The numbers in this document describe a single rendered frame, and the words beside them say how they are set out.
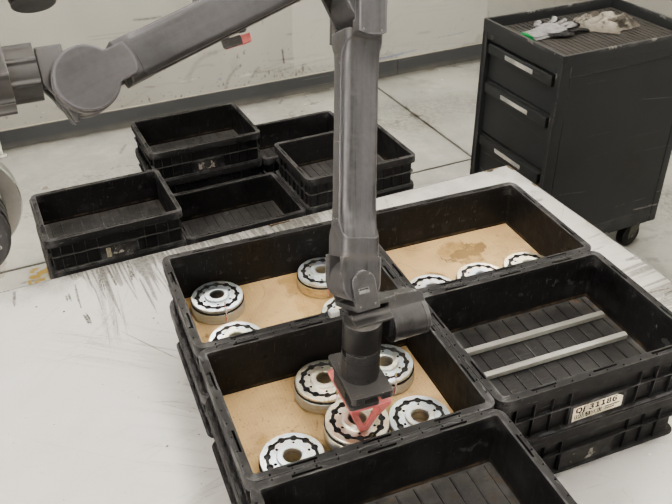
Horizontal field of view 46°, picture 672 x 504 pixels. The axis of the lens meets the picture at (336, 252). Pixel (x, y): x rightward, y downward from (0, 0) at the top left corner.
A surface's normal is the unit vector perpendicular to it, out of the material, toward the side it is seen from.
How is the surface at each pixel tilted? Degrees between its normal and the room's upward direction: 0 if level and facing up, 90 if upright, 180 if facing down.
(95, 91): 62
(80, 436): 0
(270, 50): 90
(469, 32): 90
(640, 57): 90
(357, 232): 49
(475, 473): 0
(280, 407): 0
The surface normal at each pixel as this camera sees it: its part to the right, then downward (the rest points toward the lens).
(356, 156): 0.33, 0.06
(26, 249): -0.01, -0.83
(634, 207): 0.43, 0.50
